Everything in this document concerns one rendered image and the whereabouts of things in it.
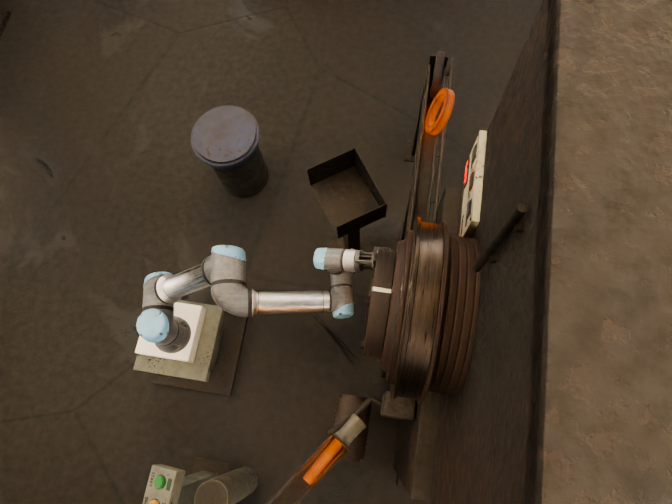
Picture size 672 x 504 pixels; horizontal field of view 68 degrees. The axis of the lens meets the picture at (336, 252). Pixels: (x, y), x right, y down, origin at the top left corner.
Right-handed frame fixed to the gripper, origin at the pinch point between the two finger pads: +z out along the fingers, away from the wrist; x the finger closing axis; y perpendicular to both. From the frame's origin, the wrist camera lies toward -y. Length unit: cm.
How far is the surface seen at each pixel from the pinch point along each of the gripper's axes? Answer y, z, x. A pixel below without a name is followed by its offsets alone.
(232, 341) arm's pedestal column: -59, -96, -24
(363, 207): -15.8, -27.3, 28.0
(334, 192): -14, -40, 33
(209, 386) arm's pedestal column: -58, -102, -46
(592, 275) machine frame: 85, 39, -28
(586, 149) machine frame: 86, 38, -9
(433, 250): 47, 12, -12
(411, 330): 48, 9, -30
